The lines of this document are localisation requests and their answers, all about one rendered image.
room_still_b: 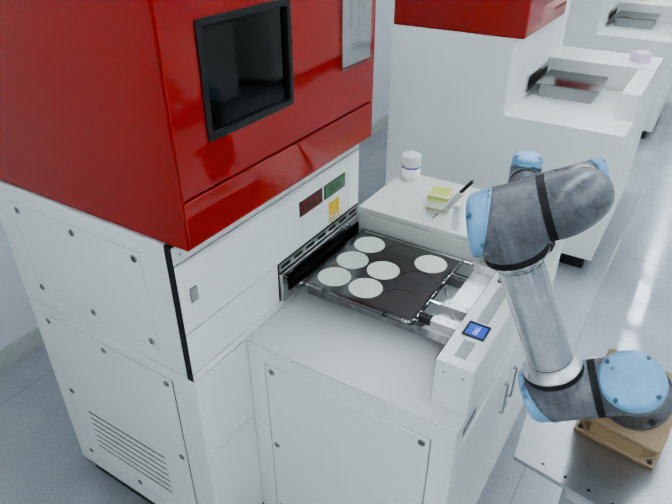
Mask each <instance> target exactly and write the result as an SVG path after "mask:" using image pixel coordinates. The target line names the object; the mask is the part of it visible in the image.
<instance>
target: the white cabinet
mask: <svg viewBox="0 0 672 504"><path fill-rule="evenodd" d="M247 347H248V357H249V366H250V376H251V385H252V395H253V404H254V414H255V423H256V433H257V442H258V452H259V461H260V470H261V480H262V489H263V499H264V503H265V504H476V503H477V501H478V499H479V497H480V495H481V493H482V491H483V488H484V486H485V484H486V482H487V480H488V478H489V476H490V474H491V471H492V469H493V467H494V465H495V463H496V461H497V459H498V457H499V454H500V452H501V450H502V448H503V446H504V444H505V442H506V440H507V437H508V435H509V433H510V431H511V429H512V427H513V425H514V423H515V420H516V418H517V416H518V414H519V412H520V410H521V408H522V406H523V404H524V402H523V399H522V394H521V393H520V389H519V383H518V372H519V370H520V369H521V368H522V365H523V362H524V360H525V359H526V356H525V353H524V350H523V347H522V344H521V341H520V338H519V335H518V332H517V330H516V332H515V333H514V335H513V337H512V339H511V340H510V342H509V344H508V346H507V347H506V349H505V351H504V353H503V355H502V356H501V358H500V360H499V362H498V363H497V365H496V367H495V369H494V370H493V372H492V374H491V376H490V378H489V379H488V381H487V383H486V385H485V386H484V388H483V390H482V392H481V393H480V395H479V397H478V399H477V401H476V402H475V404H474V406H473V408H472V409H471V411H470V413H469V415H468V416H467V418H466V420H465V422H464V424H463V425H462V427H461V429H460V431H459V432H458V434H457V435H456V434H454V433H451V432H449V431H447V430H445V429H443V428H440V427H438V426H436V425H434V424H431V423H429V422H427V421H425V420H423V419H420V418H418V417H416V416H414V415H411V414H409V413H407V412H405V411H403V410H400V409H398V408H396V407H394V406H391V405H389V404H387V403H385V402H383V401H380V400H378V399H376V398H374V397H371V396H369V395H367V394H365V393H362V392H360V391H358V390H356V389H354V388H351V387H349V386H347V385H345V384H342V383H340V382H338V381H336V380H334V379H331V378H329V377H327V376H325V375H322V374H320V373H318V372H316V371H314V370H311V369H309V368H307V367H305V366H302V365H300V364H298V363H296V362H294V361H291V360H289V359H287V358H285V357H282V356H280V355H278V354H276V353H273V352H271V351H269V350H267V349H265V348H262V347H260V346H258V345H256V344H253V343H251V342H249V341H247Z"/></svg>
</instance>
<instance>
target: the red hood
mask: <svg viewBox="0 0 672 504"><path fill-rule="evenodd" d="M375 14H376V0H0V180H2V181H5V182H8V183H10V184H13V185H15V186H18V187H21V188H23V189H26V190H28V191H31V192H34V193H36V194H39V195H41V196H44V197H47V198H49V199H52V200H54V201H57V202H60V203H62V204H65V205H67V206H70V207H73V208H75V209H78V210H81V211H83V212H86V213H88V214H91V215H94V216H96V217H99V218H101V219H104V220H107V221H109V222H112V223H114V224H117V225H120V226H122V227H125V228H127V229H130V230H133V231H135V232H138V233H140V234H143V235H146V236H148V237H151V238H153V239H156V240H159V241H161V242H164V243H166V244H169V245H172V246H174V247H177V248H179V249H182V250H184V251H187V252H189V251H190V250H192V249H193V248H195V247H197V246H198V245H200V244H201V243H203V242H205V241H206V240H208V239H209V238H211V237H212V236H214V235H216V234H217V233H219V232H220V231H222V230H223V229H225V228H227V227H228V226H230V225H231V224H233V223H235V222H236V221H238V220H239V219H241V218H242V217H244V216H246V215H247V214H249V213H250V212H252V211H253V210H255V209H257V208H258V207H260V206H261V205H263V204H265V203H266V202H268V201H269V200H271V199H272V198H274V197H276V196H277V195H279V194H280V193H282V192H283V191H285V190H287V189H288V188H290V187H291V186H293V185H294V184H296V183H298V182H299V181H301V180H302V179H304V178H306V177H307V176H309V175H310V174H312V173H313V172H315V171H317V170H318V169H320V168H321V167H323V166H324V165H326V164H328V163H329V162H331V161H332V160H334V159H336V158H337V157H339V156H340V155H342V154H343V153H345V152H347V151H348V150H350V149H351V148H353V147H354V146H356V145H358V144H359V143H361V142H362V141H364V140H366V139H367V138H369V137H370V136H371V134H372V105H373V73H374V44H375Z"/></svg>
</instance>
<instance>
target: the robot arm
mask: <svg viewBox="0 0 672 504"><path fill-rule="evenodd" d="M542 169H543V157H542V156H541V155H540V154H538V153H536V152H532V151H519V152H516V153H515V154H514V155H513V157H512V161H511V164H510V172H509V178H508V183H506V184H502V185H498V186H494V187H492V186H489V187H488V188H487V189H483V190H480V191H477V192H474V193H472V194H470V195H469V197H468V198H467V201H466V208H465V216H466V229H467V237H468V243H469V247H470V251H471V254H472V256H473V257H478V258H482V256H483V257H484V260H485V263H486V265H487V266H488V267H489V268H490V269H492V270H494V271H497V272H498V275H499V278H500V281H501V284H502V287H503V290H504V293H505V296H506V299H507V302H508V305H509V308H510V311H511V314H512V317H513V320H514V323H515V326H516V329H517V332H518V335H519V338H520V341H521V344H522V347H523V350H524V353H525V356H526V359H525V360H524V362H523V365H522V368H521V369H520V370H519V372H518V383H519V389H520V393H521V394H522V399H523V402H524V405H525V407H526V409H527V411H528V413H529V414H530V416H531V417H532V418H533V419H534V420H535V421H537V422H541V423H545V422H551V423H559V422H561V421H573V420H584V419H596V418H605V417H610V418H611V419H612V420H613V421H614V422H616V423H617V424H619V425H621V426H623V427H625V428H628V429H632V430H650V429H654V428H656V427H658V426H660V425H662V424H663V423H665V422H666V421H667V420H668V419H669V417H670V416H671V414H672V381H671V380H670V378H669V377H668V375H667V374H666V373H665V371H664V370H663V368H662V367H661V366H660V364H659V363H658V362H657V361H656V360H654V359H653V358H652V357H650V356H649V355H647V354H645V353H643V352H640V351H635V350H622V351H617V352H614V353H612V354H610V355H609V356H607V357H601V358H593V359H586V360H582V358H581V356H580V355H579V353H578V352H577V351H575V350H574V349H572V348H570V345H569V342H568V338H567V335H566V331H565V328H564V324H563V321H562V318H561V314H560V311H559V307H558V304H557V300H556V297H555V293H554V290H553V286H552V283H551V279H550V276H549V272H548V269H547V265H546V262H545V257H546V256H547V255H548V254H549V253H550V252H551V251H552V250H553V248H554V247H555V244H556V242H555V241H558V240H562V239H567V238H570V237H573V236H575V235H578V234H580V233H582V232H584V231H586V230H587V229H589V228H591V227H592V226H594V225H595V224H597V223H598V222H599V221H600V220H601V219H602V218H604V217H605V216H606V214H607V213H608V212H609V211H610V209H611V207H612V205H613V203H614V199H615V190H614V185H613V183H612V181H611V179H610V174H609V170H608V166H607V162H606V160H605V159H604V158H597V159H589V160H587V161H584V162H581V163H577V164H573V165H569V166H565V167H561V168H557V169H553V170H549V171H545V172H542Z"/></svg>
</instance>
